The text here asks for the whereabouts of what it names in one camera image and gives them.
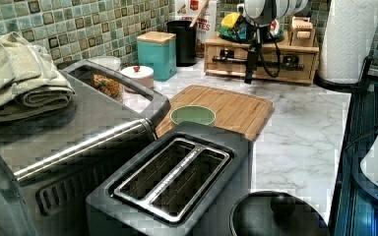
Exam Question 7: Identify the white cereal box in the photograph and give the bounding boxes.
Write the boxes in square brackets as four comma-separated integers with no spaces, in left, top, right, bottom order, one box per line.
[173,0,218,57]

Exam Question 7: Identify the black paper towel holder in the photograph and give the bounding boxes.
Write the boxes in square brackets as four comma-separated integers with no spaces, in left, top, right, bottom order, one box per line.
[313,55,374,93]

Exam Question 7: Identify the folded grey-green towel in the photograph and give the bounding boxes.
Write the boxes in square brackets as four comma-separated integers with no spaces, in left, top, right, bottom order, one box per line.
[0,31,75,122]

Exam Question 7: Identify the colourful items on drawer box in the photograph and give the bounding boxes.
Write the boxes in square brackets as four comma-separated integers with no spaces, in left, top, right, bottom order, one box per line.
[219,12,284,43]

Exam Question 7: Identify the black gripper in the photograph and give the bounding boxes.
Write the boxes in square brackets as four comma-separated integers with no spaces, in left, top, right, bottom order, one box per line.
[244,28,262,85]

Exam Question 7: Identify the teal canister with wooden lid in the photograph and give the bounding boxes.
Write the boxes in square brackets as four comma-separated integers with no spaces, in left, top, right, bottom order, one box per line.
[137,31,177,82]

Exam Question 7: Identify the black drawer handle bar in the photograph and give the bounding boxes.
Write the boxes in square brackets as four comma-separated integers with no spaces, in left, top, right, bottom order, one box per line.
[212,49,304,71]

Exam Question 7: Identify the white lidded ceramic jar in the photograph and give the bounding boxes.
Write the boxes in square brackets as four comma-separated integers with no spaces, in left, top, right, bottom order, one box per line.
[120,65,155,89]

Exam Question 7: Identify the small wooden holder block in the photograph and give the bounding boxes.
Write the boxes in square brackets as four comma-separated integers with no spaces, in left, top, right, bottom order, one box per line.
[288,17,315,47]

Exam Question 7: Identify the bamboo cutting board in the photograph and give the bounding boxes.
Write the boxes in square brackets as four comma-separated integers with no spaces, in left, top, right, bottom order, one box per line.
[170,85,274,141]

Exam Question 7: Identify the wooden drawer box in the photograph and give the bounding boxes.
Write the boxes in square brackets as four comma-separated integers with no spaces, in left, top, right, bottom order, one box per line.
[204,29,320,86]

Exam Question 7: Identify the paper towel roll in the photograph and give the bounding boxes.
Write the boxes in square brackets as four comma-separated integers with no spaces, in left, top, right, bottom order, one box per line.
[318,0,378,85]

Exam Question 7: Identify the black toaster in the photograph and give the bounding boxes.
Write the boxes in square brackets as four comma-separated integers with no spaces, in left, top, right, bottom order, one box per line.
[86,122,253,236]

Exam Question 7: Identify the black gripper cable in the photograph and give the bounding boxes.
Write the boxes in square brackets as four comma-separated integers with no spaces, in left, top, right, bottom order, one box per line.
[257,30,283,79]

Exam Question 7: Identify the stainless toaster oven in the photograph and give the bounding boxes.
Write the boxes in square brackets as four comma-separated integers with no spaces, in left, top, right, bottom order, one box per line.
[0,59,170,236]

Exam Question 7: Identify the black pot lid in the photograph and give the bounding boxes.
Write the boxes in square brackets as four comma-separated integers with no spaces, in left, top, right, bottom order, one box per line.
[229,191,331,236]

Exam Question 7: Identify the black utensil holder cup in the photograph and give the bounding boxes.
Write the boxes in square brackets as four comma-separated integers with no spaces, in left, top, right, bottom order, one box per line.
[166,20,196,67]

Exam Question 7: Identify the wooden spoon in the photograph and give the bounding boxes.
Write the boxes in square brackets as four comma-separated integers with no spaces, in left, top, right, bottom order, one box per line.
[189,0,209,28]

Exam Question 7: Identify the glass jar with white lid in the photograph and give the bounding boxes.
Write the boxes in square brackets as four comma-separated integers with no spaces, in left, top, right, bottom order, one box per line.
[90,56,124,103]

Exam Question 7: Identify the green ceramic bowl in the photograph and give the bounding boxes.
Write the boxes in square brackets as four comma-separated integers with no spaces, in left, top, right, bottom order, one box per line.
[169,105,217,126]

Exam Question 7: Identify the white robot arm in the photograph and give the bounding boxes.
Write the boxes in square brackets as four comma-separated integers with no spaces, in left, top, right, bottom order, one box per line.
[238,0,308,85]

